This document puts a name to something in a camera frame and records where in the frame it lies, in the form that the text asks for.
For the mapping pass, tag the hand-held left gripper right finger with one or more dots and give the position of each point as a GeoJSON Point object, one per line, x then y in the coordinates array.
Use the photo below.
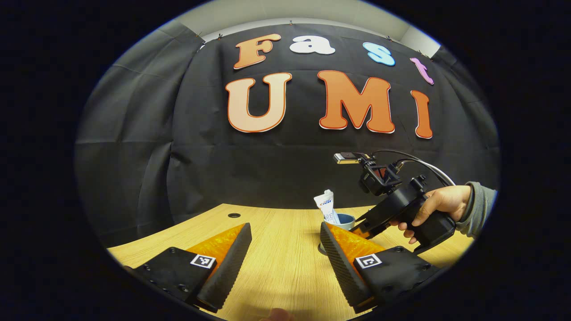
{"type": "Point", "coordinates": [341, 267]}

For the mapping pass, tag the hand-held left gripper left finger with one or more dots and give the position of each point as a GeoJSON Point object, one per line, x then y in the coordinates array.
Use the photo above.
{"type": "Point", "coordinates": [227, 267]}

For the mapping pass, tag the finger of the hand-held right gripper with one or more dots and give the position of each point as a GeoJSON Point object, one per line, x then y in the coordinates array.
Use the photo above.
{"type": "Point", "coordinates": [366, 229]}

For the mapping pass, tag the light blue cup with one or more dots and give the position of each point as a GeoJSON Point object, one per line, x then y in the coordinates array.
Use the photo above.
{"type": "Point", "coordinates": [345, 219]}

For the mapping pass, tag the white toothpaste tube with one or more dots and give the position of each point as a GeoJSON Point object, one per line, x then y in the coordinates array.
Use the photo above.
{"type": "Point", "coordinates": [328, 207]}

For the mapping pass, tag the wooden desktop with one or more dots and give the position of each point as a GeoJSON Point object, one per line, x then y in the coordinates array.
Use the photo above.
{"type": "Point", "coordinates": [276, 249]}

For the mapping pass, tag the black backdrop cloth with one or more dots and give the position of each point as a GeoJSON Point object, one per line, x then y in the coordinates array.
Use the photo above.
{"type": "Point", "coordinates": [250, 160]}

